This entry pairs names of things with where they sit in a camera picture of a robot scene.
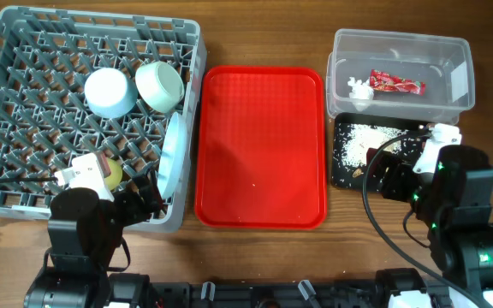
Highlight yellow plastic cup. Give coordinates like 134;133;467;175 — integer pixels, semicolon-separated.
104;159;122;191

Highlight light blue plate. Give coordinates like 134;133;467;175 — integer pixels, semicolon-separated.
157;112;187;199

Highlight rice and food scraps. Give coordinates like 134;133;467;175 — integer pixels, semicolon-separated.
337;124;405;178

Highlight white napkin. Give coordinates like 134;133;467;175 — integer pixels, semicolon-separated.
347;77;374;100

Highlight red snack wrapper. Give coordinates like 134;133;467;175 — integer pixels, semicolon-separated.
369;69;426;96

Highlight light blue small bowl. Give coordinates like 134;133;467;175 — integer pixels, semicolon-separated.
84;68;138;119

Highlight green bowl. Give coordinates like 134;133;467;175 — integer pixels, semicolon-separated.
135;61;185;113

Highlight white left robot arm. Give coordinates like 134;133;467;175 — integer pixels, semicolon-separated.
23;173;163;307

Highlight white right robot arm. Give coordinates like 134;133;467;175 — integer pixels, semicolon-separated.
367;145;493;307

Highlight black waste tray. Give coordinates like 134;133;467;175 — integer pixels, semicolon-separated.
330;113;426;191

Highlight clear plastic waste bin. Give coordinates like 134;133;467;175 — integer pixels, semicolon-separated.
325;28;475;124

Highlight grey plastic dishwasher rack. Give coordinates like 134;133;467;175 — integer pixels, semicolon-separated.
0;6;207;220

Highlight red plastic tray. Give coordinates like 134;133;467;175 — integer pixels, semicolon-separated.
194;65;327;229

